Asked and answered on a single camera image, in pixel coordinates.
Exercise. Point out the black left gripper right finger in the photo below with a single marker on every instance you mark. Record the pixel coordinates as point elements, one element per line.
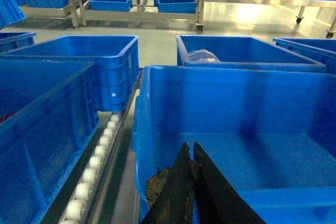
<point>216,199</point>

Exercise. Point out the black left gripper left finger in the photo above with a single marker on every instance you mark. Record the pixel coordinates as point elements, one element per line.
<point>174,204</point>

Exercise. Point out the large blue plastic crate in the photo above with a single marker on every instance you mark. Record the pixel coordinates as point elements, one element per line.
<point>270,133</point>

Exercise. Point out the steel roller shelf rack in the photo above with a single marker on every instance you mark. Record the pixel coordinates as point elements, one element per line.
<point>81,197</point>

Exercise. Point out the blue crate with plastic bag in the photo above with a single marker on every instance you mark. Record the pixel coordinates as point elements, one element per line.
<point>230,52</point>

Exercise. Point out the blue crate far left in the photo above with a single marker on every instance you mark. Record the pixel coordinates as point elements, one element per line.
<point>115,58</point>

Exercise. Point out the blue crate at left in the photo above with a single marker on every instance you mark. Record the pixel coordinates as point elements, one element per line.
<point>49,119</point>

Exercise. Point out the blue crate far right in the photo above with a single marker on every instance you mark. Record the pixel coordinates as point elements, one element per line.
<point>321,50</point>

